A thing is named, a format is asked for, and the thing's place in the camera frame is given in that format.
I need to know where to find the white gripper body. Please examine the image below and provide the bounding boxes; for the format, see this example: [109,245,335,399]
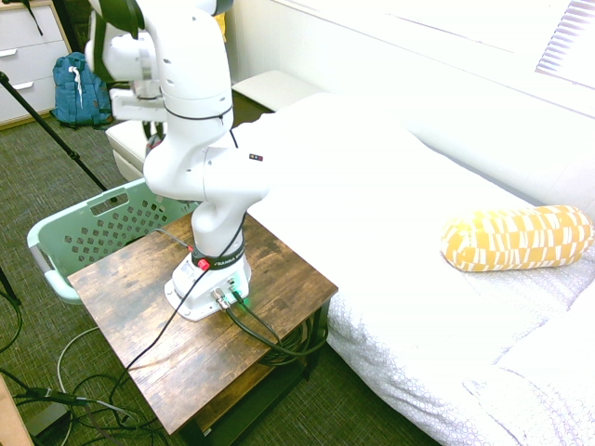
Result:
[109,87,166,122]

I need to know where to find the mint green laundry basket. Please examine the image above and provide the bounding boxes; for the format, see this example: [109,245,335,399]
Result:
[26,177,201,306]

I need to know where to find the cream upholstered bench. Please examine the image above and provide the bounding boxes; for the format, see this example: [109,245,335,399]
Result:
[105,121,162,181]

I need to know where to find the blue backpack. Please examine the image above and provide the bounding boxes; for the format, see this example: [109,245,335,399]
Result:
[50,51,113,130]

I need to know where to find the black tripod leg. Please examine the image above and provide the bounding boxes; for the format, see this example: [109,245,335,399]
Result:
[0,71,120,203]
[0,267,23,354]

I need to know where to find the dark wooden cabinet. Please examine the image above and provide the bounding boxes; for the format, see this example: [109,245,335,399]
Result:
[50,0,101,59]

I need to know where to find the white drawer dresser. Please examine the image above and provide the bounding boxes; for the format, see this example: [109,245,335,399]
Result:
[0,0,73,129]

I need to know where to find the white cushioned ottoman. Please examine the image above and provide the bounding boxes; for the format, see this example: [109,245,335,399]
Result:
[231,69,322,112]

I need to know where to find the rustic wooden side table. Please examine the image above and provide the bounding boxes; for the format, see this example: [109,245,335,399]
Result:
[67,211,339,446]

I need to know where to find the white bed with duvet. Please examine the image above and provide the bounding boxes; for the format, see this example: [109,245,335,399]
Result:
[230,92,595,446]

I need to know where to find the light wooden board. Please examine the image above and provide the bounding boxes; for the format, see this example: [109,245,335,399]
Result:
[0,374,34,446]

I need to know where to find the yellow white patterned bolster pillow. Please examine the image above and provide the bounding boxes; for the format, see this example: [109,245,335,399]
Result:
[440,204,595,273]

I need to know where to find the window blinds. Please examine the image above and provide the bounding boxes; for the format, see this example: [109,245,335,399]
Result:
[534,0,595,89]

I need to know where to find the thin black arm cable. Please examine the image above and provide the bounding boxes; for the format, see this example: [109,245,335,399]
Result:
[109,104,250,405]

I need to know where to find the white floor cable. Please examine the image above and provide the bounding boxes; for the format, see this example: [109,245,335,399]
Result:
[56,324,101,396]

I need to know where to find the thick black base cables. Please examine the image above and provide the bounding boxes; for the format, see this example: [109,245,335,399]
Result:
[225,290,329,368]

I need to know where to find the black floor cable bundle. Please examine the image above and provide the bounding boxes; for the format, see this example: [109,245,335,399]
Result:
[0,366,173,446]

